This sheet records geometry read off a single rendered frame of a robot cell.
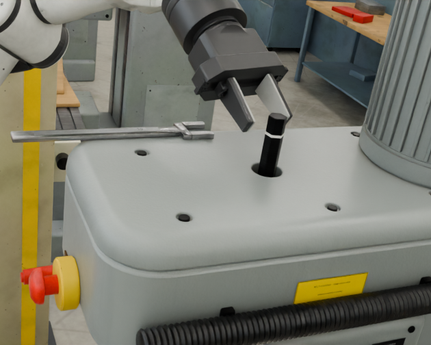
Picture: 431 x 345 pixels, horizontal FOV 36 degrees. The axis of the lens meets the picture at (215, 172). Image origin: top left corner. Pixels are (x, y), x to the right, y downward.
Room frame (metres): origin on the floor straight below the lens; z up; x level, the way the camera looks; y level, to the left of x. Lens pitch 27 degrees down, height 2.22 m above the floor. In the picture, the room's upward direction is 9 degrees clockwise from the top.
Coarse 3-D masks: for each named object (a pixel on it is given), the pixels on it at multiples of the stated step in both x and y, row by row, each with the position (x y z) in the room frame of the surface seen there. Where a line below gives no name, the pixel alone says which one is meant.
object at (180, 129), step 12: (12, 132) 0.67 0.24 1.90; (24, 132) 0.68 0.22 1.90; (36, 132) 0.68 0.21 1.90; (48, 132) 0.69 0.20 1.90; (60, 132) 0.69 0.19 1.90; (72, 132) 0.70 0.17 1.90; (84, 132) 0.70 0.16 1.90; (96, 132) 0.71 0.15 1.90; (108, 132) 0.71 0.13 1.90; (120, 132) 0.72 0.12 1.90; (132, 132) 0.72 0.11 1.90; (144, 132) 0.73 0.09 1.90; (156, 132) 0.74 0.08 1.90; (168, 132) 0.74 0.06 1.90; (180, 132) 0.75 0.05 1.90; (192, 132) 0.75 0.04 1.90; (204, 132) 0.76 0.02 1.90
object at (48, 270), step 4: (28, 268) 0.68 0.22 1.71; (32, 268) 0.68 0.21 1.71; (44, 268) 0.68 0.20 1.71; (48, 268) 0.68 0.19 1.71; (52, 268) 0.68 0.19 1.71; (24, 272) 0.67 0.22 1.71; (28, 272) 0.67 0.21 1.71; (44, 272) 0.67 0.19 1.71; (48, 272) 0.67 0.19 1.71; (52, 272) 0.68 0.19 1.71; (20, 276) 0.67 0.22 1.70; (24, 276) 0.66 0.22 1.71; (28, 276) 0.66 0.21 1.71; (24, 280) 0.66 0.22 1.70; (28, 280) 0.66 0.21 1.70; (24, 284) 0.66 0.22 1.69; (28, 284) 0.66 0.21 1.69
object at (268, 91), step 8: (264, 80) 0.76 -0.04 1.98; (272, 80) 0.75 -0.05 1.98; (264, 88) 0.76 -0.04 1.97; (272, 88) 0.74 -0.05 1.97; (264, 96) 0.75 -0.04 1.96; (272, 96) 0.74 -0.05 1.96; (280, 96) 0.74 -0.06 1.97; (264, 104) 0.75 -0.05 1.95; (272, 104) 0.74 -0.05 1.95; (280, 104) 0.73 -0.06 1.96; (280, 112) 0.73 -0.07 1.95; (288, 112) 0.72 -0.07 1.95; (288, 120) 0.73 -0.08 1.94
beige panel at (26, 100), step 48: (0, 96) 2.18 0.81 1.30; (48, 96) 2.26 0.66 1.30; (0, 144) 2.18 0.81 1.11; (48, 144) 2.26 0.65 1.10; (0, 192) 2.18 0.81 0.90; (48, 192) 2.26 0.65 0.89; (0, 240) 2.18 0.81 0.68; (48, 240) 2.27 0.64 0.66; (0, 288) 2.18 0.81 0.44; (0, 336) 2.18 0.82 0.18; (48, 336) 2.39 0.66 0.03
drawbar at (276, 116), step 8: (272, 112) 0.70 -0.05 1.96; (272, 120) 0.69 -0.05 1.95; (280, 120) 0.69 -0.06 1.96; (272, 128) 0.69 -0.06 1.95; (280, 128) 0.69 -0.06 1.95; (264, 144) 0.69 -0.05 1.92; (272, 144) 0.69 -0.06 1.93; (280, 144) 0.69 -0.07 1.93; (264, 152) 0.69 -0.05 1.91; (272, 152) 0.69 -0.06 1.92; (264, 160) 0.69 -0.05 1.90; (272, 160) 0.69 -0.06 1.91; (264, 168) 0.69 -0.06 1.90; (272, 168) 0.69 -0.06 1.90; (264, 176) 0.68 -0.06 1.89; (272, 176) 0.69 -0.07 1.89
